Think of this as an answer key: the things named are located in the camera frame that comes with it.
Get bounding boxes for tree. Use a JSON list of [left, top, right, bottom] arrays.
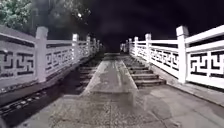
[[0, 0, 92, 34]]

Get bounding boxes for grey stone steps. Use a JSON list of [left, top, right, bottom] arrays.
[[121, 55, 167, 88], [61, 55, 105, 96]]

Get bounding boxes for grey stone kerb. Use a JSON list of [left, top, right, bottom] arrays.
[[143, 61, 224, 108]]

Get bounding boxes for grey stone paved path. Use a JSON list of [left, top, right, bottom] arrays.
[[13, 52, 224, 128]]

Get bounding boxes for white stone railing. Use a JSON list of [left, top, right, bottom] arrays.
[[119, 24, 224, 90], [0, 25, 105, 90]]

